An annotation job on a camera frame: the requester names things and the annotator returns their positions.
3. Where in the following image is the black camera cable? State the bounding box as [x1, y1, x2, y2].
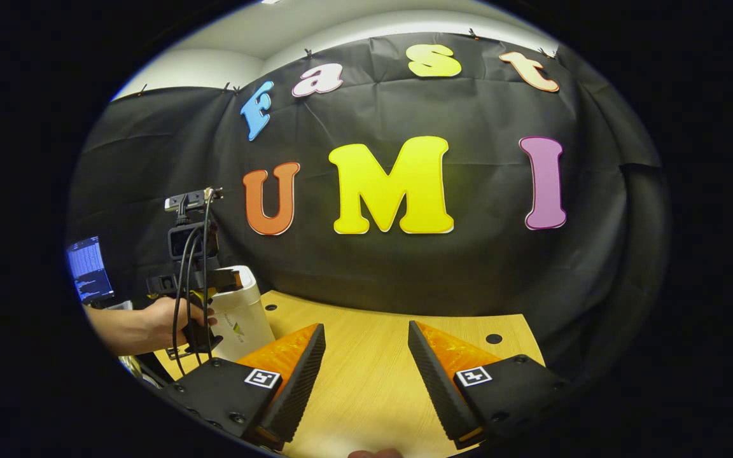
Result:
[171, 191, 216, 377]

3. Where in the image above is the computer monitor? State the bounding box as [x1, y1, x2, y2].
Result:
[66, 237, 115, 303]

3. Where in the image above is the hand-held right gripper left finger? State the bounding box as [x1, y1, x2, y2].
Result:
[163, 323, 327, 446]

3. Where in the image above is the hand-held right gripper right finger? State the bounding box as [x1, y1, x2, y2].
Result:
[408, 320, 564, 449]

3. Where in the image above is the white desktop garbage bin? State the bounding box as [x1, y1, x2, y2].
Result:
[204, 265, 276, 362]

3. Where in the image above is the wooden desktop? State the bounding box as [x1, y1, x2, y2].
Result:
[150, 291, 545, 458]

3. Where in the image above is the black backdrop cloth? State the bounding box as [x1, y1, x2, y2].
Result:
[67, 32, 669, 382]

